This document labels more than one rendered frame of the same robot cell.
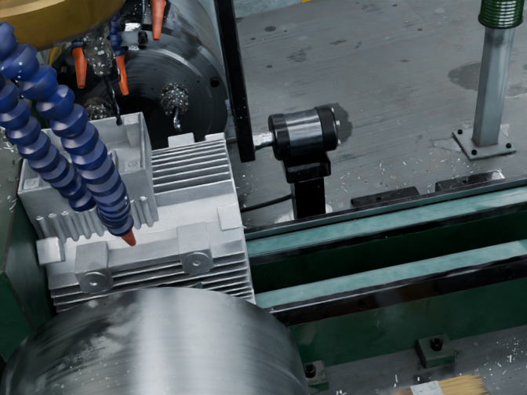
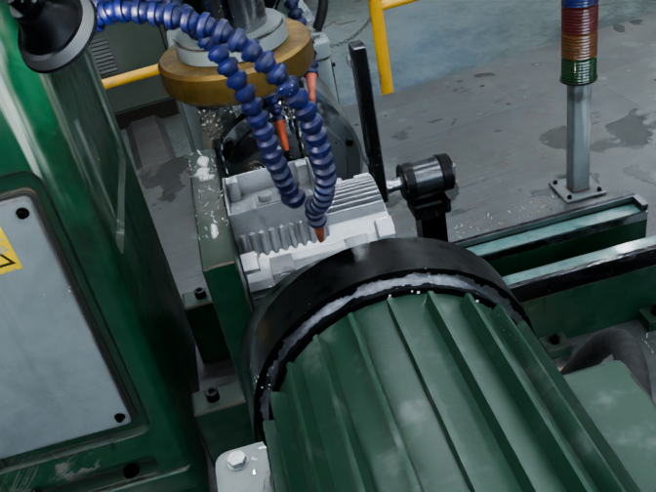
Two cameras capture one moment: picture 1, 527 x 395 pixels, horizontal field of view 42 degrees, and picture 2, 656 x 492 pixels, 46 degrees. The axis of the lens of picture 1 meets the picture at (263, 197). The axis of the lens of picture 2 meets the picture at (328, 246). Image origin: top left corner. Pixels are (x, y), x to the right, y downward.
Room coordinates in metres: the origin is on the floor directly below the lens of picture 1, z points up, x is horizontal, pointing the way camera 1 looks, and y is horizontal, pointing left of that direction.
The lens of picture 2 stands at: (-0.32, 0.12, 1.63)
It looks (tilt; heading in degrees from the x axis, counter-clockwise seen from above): 34 degrees down; 359
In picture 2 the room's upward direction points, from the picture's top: 12 degrees counter-clockwise
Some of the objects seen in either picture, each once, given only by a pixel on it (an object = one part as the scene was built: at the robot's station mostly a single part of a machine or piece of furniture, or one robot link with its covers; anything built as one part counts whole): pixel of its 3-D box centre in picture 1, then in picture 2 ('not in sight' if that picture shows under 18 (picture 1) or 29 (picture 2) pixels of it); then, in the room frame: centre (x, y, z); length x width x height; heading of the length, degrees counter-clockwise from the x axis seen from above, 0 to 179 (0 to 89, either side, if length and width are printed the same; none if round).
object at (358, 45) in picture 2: (234, 70); (370, 126); (0.70, 0.01, 1.12); 0.04 x 0.03 x 0.26; 95
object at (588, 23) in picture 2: not in sight; (579, 16); (0.90, -0.38, 1.14); 0.06 x 0.06 x 0.04
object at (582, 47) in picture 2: not in sight; (579, 41); (0.90, -0.38, 1.10); 0.06 x 0.06 x 0.04
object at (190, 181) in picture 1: (151, 235); (317, 257); (0.55, 0.13, 1.02); 0.20 x 0.19 x 0.19; 94
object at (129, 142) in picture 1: (93, 177); (275, 208); (0.55, 0.17, 1.11); 0.12 x 0.11 x 0.07; 94
